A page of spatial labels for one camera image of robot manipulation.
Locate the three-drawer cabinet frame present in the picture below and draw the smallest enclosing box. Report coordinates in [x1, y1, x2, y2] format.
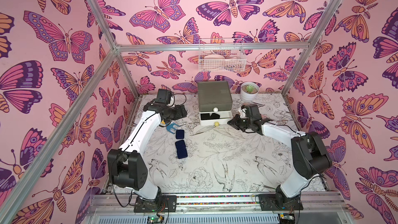
[198, 80, 233, 113]

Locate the small navy brooch box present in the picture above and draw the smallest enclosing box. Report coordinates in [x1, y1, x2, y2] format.
[175, 130, 185, 140]

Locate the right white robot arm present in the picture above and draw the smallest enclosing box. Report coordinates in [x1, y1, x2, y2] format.
[228, 104, 332, 200]

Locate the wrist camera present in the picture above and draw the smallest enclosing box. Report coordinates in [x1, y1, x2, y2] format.
[239, 104, 262, 121]
[154, 89, 172, 105]

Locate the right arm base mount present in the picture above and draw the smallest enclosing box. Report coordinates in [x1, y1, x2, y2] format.
[257, 192, 304, 212]

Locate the white wire basket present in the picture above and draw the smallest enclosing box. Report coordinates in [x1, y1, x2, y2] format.
[198, 43, 247, 73]

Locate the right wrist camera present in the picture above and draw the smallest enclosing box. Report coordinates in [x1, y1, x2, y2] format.
[239, 104, 262, 121]

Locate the black brooch box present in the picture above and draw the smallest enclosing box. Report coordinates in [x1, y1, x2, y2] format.
[200, 113, 211, 120]
[210, 113, 220, 119]

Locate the aluminium front rail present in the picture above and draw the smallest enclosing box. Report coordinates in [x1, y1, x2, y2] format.
[83, 192, 355, 224]

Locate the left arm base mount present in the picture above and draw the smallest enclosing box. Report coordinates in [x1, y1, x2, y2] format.
[134, 194, 177, 213]

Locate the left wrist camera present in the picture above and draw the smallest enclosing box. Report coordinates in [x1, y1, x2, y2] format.
[154, 89, 172, 105]

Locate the white potted succulent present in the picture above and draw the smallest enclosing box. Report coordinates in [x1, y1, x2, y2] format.
[240, 82, 260, 102]

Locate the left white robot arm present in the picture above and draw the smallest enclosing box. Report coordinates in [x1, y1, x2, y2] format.
[107, 89, 188, 201]

